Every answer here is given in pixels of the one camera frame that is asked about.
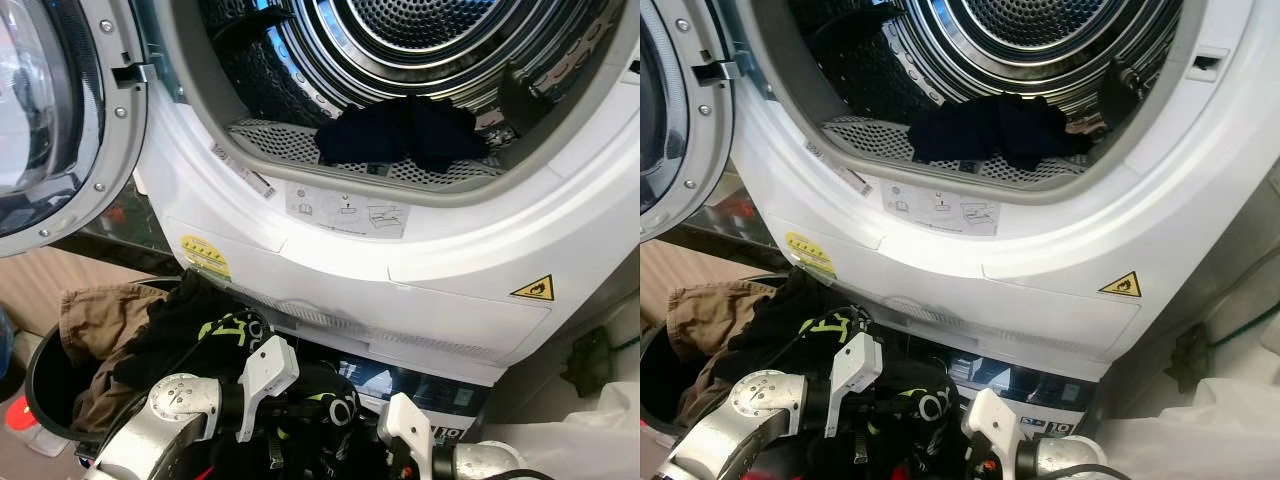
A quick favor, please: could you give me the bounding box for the black garment with printed letters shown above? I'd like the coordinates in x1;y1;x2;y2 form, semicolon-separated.
734;269;987;480
114;271;402;480

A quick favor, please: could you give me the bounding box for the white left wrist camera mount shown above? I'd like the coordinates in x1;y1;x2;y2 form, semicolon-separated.
825;329;886;437
235;334;301;444

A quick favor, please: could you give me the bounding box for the white tumble dryer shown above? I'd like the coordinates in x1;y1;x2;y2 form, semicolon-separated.
722;0;1280;382
130;0;641;387

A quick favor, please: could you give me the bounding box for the brown khaki garment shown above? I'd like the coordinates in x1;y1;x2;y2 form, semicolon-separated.
57;282;170;434
664;281;767;427

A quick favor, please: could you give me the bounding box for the black laundry basket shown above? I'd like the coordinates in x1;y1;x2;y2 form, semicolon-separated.
24;324;122;447
640;324;702;442

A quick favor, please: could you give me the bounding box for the white instruction sticker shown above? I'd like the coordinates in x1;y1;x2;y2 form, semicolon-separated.
879;179;1002;238
284;179;412;240

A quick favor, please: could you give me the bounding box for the dark navy garment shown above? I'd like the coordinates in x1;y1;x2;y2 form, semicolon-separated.
314;94;492;174
906;92;1094;172

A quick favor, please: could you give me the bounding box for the red round floor item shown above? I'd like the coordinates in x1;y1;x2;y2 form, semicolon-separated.
2;396;44;434

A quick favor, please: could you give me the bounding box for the yellow green energy sticker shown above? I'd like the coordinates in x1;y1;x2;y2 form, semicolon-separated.
784;231;834;279
179;234;232;282

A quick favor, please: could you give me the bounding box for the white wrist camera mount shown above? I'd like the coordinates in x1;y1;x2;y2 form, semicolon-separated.
825;329;886;437
377;391;438;480
961;387;1024;480
235;334;301;444

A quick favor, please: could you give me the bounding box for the round glass dryer door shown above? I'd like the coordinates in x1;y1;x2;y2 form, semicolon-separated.
0;0;150;260
640;0;737;242

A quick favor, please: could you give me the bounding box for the dark wall fitting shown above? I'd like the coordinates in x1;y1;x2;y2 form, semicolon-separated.
1164;322;1214;394
561;327;614;399

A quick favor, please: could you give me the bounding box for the yellow triangle warning sticker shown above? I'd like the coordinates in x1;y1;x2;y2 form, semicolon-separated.
1097;269;1144;299
509;273;557;302

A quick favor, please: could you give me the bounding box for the white washing machine dark door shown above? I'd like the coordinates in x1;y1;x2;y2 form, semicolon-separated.
290;335;502;447
880;334;1102;442

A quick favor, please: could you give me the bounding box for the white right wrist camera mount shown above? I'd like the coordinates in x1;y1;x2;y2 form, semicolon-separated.
961;387;1024;480
377;391;438;480

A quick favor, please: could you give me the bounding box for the white barcode sticker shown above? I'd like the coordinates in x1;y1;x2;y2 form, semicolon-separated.
802;139;870;195
209;142;277;200

